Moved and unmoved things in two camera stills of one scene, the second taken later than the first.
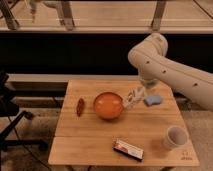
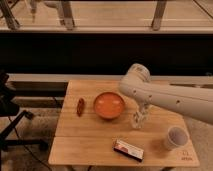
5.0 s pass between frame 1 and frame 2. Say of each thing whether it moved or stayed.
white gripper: moved
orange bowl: stayed
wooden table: stayed
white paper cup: stayed
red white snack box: stayed
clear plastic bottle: moved
